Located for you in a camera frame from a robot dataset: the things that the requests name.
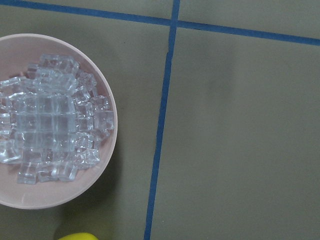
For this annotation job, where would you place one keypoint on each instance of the pink bowl of ice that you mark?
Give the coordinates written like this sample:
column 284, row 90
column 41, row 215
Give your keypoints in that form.
column 16, row 51

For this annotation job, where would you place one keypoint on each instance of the yellow lemon right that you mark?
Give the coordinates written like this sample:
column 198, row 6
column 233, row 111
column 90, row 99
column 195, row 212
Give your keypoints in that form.
column 79, row 236

